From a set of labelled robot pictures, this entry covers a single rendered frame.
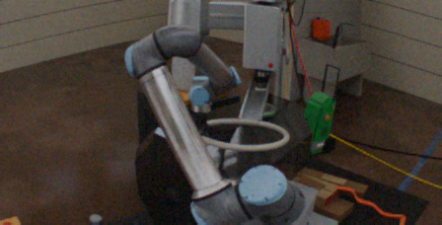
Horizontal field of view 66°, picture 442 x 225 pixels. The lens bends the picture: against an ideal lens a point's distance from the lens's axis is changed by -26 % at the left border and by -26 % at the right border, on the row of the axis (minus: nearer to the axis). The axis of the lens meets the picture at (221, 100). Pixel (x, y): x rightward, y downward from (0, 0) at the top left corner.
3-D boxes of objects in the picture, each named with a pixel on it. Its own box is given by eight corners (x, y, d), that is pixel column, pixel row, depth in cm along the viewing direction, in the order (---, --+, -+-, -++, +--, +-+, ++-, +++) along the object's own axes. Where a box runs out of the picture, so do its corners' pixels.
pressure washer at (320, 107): (316, 139, 467) (324, 61, 439) (334, 151, 438) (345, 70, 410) (291, 146, 451) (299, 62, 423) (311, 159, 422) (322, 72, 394)
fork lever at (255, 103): (252, 64, 314) (252, 57, 312) (279, 67, 311) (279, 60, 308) (232, 123, 259) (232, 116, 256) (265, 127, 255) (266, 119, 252)
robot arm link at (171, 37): (182, 9, 148) (236, 66, 210) (150, 27, 150) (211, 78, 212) (192, 35, 144) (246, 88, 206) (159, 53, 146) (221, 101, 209)
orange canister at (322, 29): (307, 38, 578) (308, 15, 567) (325, 37, 612) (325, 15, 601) (321, 41, 563) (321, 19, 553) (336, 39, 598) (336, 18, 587)
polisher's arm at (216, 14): (164, 32, 331) (166, 1, 323) (171, 25, 364) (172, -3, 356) (264, 36, 330) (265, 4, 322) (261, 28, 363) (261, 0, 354)
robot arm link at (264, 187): (299, 205, 149) (287, 189, 136) (257, 225, 152) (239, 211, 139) (288, 174, 159) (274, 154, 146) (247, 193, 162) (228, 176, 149)
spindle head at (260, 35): (251, 59, 316) (253, -1, 301) (281, 63, 311) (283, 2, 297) (242, 72, 282) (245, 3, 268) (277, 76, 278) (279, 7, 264)
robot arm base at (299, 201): (313, 191, 161) (308, 183, 153) (290, 232, 154) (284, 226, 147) (273, 180, 172) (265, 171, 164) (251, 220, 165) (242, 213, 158)
